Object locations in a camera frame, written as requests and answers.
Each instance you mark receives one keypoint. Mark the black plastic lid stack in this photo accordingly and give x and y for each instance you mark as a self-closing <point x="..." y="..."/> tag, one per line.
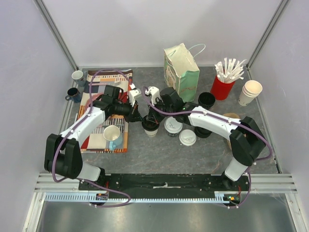
<point x="201" y="132"/>

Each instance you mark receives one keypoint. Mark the pink dotted plate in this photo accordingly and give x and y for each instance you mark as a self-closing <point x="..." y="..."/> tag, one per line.
<point x="93" y="98"/>

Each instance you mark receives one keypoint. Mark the brown pulp cup carrier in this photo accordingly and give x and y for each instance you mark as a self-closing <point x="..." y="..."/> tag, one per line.
<point x="231" y="115"/>

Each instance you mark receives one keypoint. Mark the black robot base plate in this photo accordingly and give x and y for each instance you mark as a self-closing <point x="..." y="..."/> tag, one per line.
<point x="172" y="185"/>

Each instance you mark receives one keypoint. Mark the white lid stack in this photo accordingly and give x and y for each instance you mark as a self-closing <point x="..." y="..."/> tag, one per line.
<point x="187" y="137"/>

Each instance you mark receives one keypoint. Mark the aluminium frame post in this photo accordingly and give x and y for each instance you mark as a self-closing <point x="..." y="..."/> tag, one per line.
<point x="56" y="33"/>
<point x="267" y="32"/>

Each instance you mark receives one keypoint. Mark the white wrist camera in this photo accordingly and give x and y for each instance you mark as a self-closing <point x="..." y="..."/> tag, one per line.
<point x="154" y="92"/>
<point x="133" y="95"/>

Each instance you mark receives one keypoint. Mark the white slotted cable duct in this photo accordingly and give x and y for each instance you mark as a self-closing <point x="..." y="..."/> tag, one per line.
<point x="92" y="197"/>

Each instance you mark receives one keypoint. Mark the green patterned paper bag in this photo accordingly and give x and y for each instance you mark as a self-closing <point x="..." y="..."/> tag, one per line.
<point x="181" y="71"/>

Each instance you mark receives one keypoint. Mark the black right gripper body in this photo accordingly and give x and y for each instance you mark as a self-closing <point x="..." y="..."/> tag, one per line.
<point x="154" y="112"/>

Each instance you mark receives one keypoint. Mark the colourful patterned placemat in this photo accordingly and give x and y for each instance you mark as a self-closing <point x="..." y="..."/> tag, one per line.
<point x="95" y="142"/>

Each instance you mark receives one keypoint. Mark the white wrapped straws bundle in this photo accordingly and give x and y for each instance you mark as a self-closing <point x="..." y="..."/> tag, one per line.
<point x="230" y="70"/>

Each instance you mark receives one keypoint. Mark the light blue ceramic mug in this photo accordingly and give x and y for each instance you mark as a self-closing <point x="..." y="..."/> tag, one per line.
<point x="113" y="136"/>

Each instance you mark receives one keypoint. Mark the aluminium frame post right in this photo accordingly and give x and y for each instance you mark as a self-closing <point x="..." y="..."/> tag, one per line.
<point x="267" y="32"/>

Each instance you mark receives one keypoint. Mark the dark blue ceramic mug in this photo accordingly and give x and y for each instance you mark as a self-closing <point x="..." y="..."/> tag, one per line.
<point x="74" y="95"/>

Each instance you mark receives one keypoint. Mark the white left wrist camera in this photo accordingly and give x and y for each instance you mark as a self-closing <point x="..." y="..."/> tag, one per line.
<point x="133" y="95"/>

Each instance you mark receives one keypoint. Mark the red ribbed paper cup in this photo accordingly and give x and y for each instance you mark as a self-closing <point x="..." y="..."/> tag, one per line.
<point x="220" y="90"/>

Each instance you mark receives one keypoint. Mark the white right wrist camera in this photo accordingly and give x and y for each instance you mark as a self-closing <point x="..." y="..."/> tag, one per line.
<point x="154" y="92"/>

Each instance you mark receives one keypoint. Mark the pink handled knife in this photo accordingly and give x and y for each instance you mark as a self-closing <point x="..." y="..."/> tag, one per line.
<point x="105" y="126"/>

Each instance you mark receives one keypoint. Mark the black plastic cup lid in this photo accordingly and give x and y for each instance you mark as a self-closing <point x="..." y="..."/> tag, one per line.
<point x="149" y="125"/>

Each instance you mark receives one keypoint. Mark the grey ceramic mug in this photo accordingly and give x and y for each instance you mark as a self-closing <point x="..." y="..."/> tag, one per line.
<point x="79" y="78"/>

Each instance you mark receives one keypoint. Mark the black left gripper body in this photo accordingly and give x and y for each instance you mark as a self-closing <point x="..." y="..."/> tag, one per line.
<point x="128" y="118"/>

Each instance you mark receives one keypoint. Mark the white paper cup stack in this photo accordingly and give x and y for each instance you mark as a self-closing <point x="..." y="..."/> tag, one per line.
<point x="250" y="91"/>

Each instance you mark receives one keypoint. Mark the aluminium frame post left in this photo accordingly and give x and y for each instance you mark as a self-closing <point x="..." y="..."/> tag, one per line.
<point x="56" y="33"/>

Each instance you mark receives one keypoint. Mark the white plastic cup lid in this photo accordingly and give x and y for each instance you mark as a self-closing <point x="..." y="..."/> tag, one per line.
<point x="172" y="125"/>

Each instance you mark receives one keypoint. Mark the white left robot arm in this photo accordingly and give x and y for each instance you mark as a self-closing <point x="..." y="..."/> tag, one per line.
<point x="63" y="152"/>

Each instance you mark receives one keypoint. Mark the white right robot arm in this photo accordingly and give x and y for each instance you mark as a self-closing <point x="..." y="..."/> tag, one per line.
<point x="247" y="141"/>

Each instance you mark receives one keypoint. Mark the black paper cup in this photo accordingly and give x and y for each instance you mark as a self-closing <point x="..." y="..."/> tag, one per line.
<point x="173" y="133"/>
<point x="206" y="100"/>

